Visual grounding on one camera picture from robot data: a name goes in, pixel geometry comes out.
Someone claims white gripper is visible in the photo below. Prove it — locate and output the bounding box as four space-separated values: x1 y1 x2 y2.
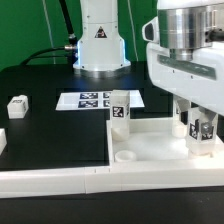
145 41 224 140

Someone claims white square table top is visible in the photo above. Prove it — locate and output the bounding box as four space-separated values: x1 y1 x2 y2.
105 115 224 166

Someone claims white U-shaped obstacle fence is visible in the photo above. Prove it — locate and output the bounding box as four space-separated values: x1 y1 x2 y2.
0 139 224 198

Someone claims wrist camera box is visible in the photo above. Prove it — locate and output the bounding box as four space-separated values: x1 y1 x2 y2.
142 17 160 43

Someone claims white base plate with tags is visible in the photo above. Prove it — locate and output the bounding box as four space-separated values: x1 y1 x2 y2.
55 89 146 112

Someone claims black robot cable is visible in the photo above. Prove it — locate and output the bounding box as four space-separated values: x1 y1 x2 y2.
19 0 80 66

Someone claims thin grey cable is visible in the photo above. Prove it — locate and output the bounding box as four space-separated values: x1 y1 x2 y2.
41 0 56 65

